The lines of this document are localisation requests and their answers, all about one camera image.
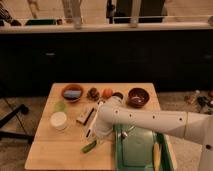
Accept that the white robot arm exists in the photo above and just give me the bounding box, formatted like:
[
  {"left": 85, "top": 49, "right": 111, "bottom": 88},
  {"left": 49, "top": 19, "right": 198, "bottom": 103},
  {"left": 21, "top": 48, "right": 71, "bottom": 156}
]
[{"left": 93, "top": 96, "right": 213, "bottom": 171}]

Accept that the dark red bowl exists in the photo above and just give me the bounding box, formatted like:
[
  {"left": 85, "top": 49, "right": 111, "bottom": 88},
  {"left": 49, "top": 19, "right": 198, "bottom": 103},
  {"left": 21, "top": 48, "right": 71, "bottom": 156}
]
[{"left": 127, "top": 88, "right": 150, "bottom": 108}]

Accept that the small green cup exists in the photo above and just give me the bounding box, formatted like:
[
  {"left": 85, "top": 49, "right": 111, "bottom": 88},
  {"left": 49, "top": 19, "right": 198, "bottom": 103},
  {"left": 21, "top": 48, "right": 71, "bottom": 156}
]
[{"left": 112, "top": 92, "right": 123, "bottom": 100}]

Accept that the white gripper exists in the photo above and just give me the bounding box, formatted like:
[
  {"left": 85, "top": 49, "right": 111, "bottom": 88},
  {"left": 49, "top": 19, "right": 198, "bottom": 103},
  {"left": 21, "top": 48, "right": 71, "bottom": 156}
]
[{"left": 93, "top": 117, "right": 113, "bottom": 139}]

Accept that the green pepper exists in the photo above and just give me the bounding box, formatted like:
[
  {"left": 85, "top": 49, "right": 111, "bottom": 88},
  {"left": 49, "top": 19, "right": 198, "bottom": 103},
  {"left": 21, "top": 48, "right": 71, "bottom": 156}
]
[{"left": 81, "top": 141, "right": 97, "bottom": 153}]

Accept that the clutter of bottles on floor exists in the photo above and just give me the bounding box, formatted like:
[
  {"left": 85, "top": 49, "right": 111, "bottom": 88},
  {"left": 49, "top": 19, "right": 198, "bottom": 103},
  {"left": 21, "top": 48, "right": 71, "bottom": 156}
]
[{"left": 184, "top": 90, "right": 213, "bottom": 115}]

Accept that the metal spoon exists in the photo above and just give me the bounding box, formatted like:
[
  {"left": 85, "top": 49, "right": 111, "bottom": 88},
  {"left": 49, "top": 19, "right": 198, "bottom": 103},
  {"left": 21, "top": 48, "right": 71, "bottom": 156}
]
[{"left": 121, "top": 126, "right": 135, "bottom": 139}]

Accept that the light green round lid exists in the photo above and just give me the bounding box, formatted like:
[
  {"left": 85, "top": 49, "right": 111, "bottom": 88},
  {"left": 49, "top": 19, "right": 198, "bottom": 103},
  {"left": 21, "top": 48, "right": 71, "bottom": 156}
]
[{"left": 54, "top": 101, "right": 66, "bottom": 112}]

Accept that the yellow corn cob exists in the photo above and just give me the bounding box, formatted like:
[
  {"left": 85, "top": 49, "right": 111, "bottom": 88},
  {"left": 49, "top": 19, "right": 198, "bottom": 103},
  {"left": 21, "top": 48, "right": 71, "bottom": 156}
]
[{"left": 153, "top": 142, "right": 161, "bottom": 171}]

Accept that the wooden table board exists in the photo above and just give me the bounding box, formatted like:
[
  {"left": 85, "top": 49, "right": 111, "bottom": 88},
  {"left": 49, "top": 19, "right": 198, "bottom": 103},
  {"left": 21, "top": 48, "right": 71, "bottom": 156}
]
[{"left": 25, "top": 83, "right": 160, "bottom": 171}]

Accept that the orange bowl with blue sponge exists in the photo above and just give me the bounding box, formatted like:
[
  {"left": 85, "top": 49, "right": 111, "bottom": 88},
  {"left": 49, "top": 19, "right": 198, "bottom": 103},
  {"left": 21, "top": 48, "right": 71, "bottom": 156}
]
[{"left": 61, "top": 84, "right": 83, "bottom": 103}]

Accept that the green plastic tray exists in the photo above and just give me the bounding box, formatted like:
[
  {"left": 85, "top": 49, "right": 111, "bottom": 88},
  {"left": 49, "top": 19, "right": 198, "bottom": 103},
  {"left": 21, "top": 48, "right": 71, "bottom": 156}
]
[{"left": 114, "top": 125, "right": 174, "bottom": 171}]

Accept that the orange fruit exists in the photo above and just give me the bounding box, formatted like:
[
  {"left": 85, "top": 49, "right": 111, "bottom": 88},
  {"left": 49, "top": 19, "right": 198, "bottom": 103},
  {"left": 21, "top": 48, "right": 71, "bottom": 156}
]
[{"left": 102, "top": 88, "right": 113, "bottom": 99}]

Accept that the brown pine cone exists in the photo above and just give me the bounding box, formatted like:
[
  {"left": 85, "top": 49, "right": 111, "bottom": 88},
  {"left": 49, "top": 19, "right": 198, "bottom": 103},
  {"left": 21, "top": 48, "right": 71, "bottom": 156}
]
[{"left": 87, "top": 87, "right": 100, "bottom": 101}]

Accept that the white round container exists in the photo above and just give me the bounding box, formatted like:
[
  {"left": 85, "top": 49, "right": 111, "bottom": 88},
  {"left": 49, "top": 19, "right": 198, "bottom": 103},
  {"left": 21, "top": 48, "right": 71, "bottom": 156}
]
[{"left": 50, "top": 112, "right": 67, "bottom": 130}]

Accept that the brown wooden block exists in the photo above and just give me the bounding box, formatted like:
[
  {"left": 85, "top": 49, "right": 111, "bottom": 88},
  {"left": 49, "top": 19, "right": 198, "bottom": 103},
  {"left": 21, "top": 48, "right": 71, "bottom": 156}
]
[{"left": 76, "top": 107, "right": 95, "bottom": 125}]

